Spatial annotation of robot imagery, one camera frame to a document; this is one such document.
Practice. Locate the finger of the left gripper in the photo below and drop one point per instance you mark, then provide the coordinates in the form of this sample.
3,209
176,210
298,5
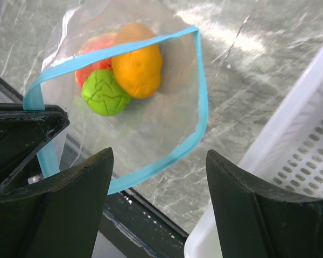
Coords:
22,135

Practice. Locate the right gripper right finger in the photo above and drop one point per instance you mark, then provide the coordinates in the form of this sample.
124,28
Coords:
255,218

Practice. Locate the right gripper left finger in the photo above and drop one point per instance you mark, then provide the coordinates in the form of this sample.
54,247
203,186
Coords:
58,216

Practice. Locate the light green wrinkled fruit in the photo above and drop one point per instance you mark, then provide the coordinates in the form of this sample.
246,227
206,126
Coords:
103,94

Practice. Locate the clear zip bag blue zipper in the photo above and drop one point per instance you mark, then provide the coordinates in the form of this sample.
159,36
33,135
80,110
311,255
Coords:
151,133

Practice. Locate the yellow mango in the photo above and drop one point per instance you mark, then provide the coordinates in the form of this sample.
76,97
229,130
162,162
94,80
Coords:
138,72

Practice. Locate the white plastic basket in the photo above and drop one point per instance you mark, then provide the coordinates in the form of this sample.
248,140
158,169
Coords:
288,153

